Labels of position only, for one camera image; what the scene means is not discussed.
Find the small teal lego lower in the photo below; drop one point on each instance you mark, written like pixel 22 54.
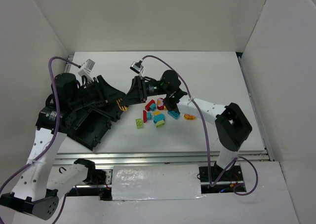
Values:
pixel 149 116

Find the small teal lego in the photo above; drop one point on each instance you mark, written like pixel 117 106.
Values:
pixel 153 107
pixel 149 116

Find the small teal lego upper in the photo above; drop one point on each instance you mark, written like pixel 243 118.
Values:
pixel 153 107

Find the red arch lego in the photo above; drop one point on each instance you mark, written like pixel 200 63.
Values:
pixel 147 106

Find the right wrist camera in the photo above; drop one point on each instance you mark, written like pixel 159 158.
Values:
pixel 137 67

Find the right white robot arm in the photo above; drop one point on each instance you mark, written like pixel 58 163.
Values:
pixel 232 126

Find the light green slope lego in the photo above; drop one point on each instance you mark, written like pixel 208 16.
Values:
pixel 160 123

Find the teal rounded lego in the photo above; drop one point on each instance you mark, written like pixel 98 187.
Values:
pixel 158 117

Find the orange flower lego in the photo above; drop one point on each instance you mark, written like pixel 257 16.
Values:
pixel 189 117

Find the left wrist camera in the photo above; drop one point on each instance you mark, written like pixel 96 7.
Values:
pixel 86 69

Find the red lego with flower print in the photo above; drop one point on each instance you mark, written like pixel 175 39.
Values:
pixel 160 104

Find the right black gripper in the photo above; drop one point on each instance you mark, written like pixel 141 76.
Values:
pixel 142 90

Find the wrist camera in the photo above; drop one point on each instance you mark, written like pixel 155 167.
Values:
pixel 86 69
pixel 137 67

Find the aluminium rail frame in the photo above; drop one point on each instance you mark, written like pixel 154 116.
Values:
pixel 210 76

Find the blue flat lego brick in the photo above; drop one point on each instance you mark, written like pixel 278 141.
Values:
pixel 174 114

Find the red curved lego lower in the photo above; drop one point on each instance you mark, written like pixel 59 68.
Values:
pixel 145 116

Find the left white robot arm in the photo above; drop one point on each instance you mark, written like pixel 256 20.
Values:
pixel 70 111

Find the black four-compartment tray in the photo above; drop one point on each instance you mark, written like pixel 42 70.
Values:
pixel 89 132

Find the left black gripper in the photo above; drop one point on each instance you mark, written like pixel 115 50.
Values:
pixel 100 94

